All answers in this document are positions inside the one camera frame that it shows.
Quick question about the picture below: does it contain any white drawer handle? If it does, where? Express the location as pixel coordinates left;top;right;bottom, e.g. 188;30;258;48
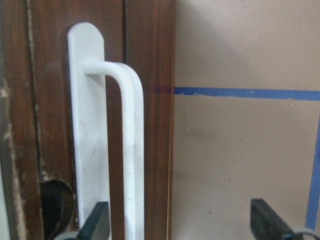
67;22;145;240

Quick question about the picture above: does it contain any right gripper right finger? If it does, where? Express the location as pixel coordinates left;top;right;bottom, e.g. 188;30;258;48
250;198;298;240

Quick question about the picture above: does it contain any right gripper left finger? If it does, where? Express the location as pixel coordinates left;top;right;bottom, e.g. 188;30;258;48
76;201;110;240

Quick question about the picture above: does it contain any brown wooden drawer cabinet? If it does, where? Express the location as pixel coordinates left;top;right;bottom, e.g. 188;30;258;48
0;0;176;240

